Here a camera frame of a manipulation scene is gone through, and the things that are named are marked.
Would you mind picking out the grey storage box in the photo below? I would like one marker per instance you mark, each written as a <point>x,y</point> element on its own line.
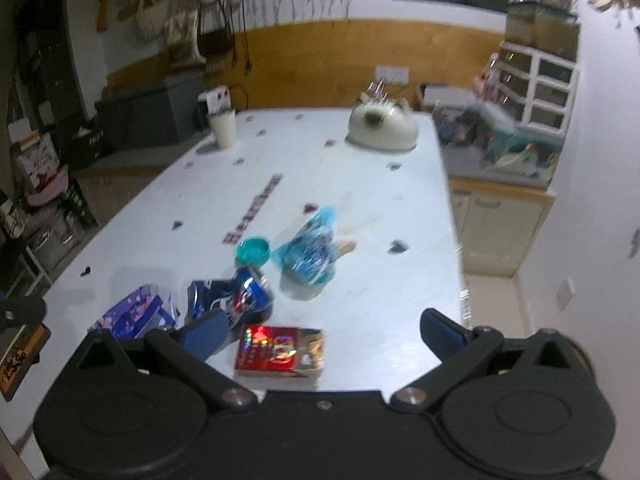
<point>158,114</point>

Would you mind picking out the clear storage box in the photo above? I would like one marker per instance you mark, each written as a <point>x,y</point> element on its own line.
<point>454,112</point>

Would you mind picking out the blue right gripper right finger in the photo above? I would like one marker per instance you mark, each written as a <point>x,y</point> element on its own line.
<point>442,335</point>

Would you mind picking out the white paper cup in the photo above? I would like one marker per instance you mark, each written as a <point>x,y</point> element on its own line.
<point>223,126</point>

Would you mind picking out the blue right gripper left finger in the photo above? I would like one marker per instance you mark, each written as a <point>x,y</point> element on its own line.
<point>204,336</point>

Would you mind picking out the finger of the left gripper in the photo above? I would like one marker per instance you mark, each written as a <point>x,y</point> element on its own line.
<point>16,312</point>

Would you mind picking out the wall power socket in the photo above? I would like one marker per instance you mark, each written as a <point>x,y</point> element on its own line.
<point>395,75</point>

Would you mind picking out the crushed blue pepsi can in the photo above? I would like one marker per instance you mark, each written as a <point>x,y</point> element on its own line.
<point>246,298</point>

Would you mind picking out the white cat teapot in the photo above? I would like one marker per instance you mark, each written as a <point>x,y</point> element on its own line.
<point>383,125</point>

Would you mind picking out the white drawer unit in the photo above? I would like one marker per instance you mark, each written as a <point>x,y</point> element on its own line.
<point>537,89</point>

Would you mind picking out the cream floor cabinet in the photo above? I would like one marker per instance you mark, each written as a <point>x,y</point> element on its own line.
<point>496,223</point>

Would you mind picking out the teal printed box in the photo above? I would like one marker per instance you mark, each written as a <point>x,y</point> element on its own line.
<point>510,150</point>

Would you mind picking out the low wall socket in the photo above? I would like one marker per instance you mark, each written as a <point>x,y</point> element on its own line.
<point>565,293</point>

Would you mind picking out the light blue snack wrapper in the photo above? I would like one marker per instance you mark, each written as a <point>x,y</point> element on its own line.
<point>309,258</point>

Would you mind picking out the blue white snack wrapper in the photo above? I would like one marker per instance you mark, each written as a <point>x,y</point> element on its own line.
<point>147,308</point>

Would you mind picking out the red cigarette pack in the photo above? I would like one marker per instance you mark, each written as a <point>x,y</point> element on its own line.
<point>280,351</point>

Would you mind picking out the teal bottle cap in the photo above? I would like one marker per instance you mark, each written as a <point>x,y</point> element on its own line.
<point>253,251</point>

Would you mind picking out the glass fish tank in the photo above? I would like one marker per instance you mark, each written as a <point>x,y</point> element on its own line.
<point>538,25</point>

